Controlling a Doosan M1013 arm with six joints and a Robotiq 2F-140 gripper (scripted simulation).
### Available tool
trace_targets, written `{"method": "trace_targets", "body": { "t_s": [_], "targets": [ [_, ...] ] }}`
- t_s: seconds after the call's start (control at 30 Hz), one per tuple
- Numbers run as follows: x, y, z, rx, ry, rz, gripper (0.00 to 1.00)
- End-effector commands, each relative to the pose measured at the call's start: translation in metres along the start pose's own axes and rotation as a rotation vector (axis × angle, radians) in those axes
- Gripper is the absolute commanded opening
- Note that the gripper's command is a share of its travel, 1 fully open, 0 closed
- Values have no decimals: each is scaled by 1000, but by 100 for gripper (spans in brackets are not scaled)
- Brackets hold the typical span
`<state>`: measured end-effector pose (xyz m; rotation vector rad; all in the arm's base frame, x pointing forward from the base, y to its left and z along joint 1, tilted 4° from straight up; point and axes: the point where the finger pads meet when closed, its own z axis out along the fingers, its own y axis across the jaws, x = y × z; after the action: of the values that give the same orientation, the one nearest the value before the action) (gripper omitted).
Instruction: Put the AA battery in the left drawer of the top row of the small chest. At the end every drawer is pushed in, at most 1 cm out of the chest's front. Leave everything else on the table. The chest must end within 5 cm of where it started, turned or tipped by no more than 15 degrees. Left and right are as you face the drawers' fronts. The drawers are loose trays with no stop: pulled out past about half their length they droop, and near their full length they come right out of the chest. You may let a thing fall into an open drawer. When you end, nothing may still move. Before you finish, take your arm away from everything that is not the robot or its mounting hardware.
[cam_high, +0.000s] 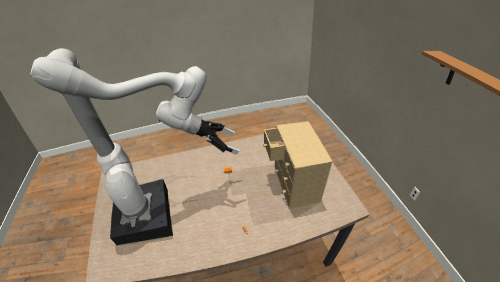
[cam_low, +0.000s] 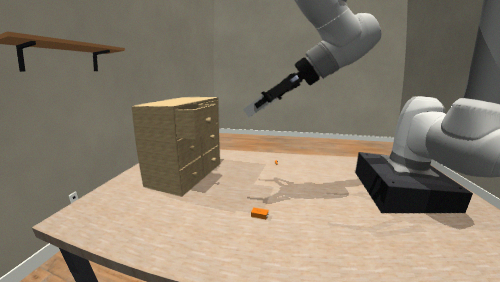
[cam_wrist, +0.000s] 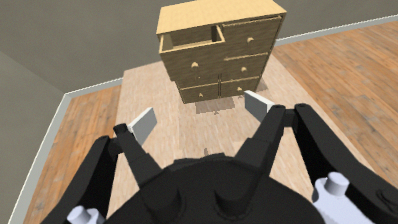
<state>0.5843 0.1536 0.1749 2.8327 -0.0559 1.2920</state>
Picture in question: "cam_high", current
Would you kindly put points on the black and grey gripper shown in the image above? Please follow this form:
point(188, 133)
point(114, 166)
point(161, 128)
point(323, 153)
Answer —
point(216, 141)

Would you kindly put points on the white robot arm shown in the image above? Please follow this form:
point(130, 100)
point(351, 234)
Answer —
point(59, 73)

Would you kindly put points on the small wooden chest of drawers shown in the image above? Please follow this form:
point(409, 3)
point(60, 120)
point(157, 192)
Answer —
point(311, 161)

